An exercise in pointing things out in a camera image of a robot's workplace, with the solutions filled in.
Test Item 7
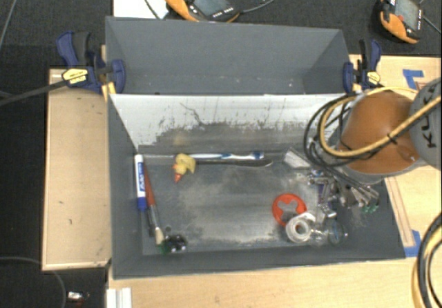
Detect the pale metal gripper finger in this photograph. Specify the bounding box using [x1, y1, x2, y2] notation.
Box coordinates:
[307, 169, 333, 204]
[314, 201, 338, 230]

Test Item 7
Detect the clear glass thing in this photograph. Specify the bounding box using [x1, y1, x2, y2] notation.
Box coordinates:
[309, 220, 349, 248]

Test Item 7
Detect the silver foil packet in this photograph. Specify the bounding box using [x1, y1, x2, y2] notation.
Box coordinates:
[282, 148, 312, 170]

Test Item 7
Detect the white tape roll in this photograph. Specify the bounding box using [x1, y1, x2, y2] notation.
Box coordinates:
[285, 212, 317, 244]

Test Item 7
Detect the blue and white toothbrush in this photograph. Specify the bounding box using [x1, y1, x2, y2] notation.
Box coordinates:
[188, 151, 266, 162]

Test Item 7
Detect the grey metal bin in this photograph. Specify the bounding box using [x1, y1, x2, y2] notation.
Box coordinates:
[104, 15, 407, 280]

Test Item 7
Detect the yellow rubber duck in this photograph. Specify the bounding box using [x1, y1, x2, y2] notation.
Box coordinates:
[171, 153, 197, 184]

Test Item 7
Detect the black and green toy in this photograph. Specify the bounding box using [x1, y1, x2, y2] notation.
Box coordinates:
[157, 233, 189, 255]

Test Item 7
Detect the white and blue marker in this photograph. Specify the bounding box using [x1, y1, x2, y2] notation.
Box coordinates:
[133, 153, 149, 212]

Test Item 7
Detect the pale wood board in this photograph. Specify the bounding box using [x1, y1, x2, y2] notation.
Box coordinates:
[41, 68, 113, 271]

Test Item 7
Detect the red ring with cross cutout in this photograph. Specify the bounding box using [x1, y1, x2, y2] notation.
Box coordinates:
[271, 193, 308, 228]

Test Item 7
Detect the red handled paintbrush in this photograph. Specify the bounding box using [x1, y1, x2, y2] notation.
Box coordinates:
[142, 164, 165, 246]

